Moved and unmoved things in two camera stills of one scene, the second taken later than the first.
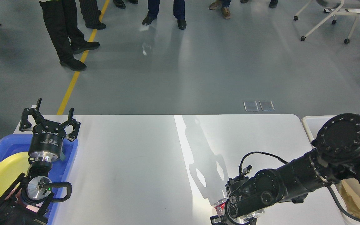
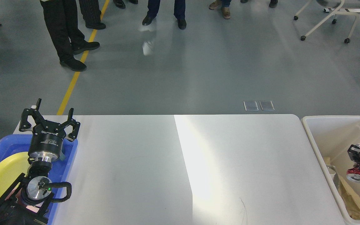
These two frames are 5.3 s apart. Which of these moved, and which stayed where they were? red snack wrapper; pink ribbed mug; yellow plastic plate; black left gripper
Moved: red snack wrapper
Stayed: pink ribbed mug; yellow plastic plate; black left gripper
